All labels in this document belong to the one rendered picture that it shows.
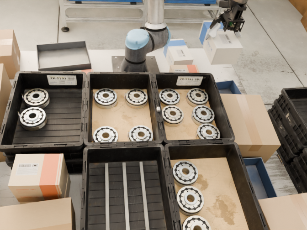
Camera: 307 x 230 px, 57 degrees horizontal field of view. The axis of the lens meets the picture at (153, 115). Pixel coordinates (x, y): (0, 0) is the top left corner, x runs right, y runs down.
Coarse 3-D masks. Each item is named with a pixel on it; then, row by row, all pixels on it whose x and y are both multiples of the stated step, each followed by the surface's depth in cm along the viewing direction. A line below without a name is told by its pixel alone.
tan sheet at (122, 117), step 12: (120, 96) 134; (96, 108) 128; (120, 108) 130; (132, 108) 131; (144, 108) 131; (96, 120) 124; (108, 120) 124; (120, 120) 125; (132, 120) 126; (144, 120) 127; (120, 132) 121
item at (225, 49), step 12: (204, 24) 128; (204, 36) 128; (216, 36) 122; (228, 36) 123; (204, 48) 129; (216, 48) 117; (228, 48) 118; (240, 48) 119; (216, 60) 122; (228, 60) 123
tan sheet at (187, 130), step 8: (184, 96) 139; (184, 104) 136; (208, 104) 138; (184, 112) 133; (184, 120) 130; (192, 120) 130; (168, 128) 126; (176, 128) 126; (184, 128) 127; (192, 128) 127; (168, 136) 123; (176, 136) 123; (184, 136) 124; (192, 136) 124
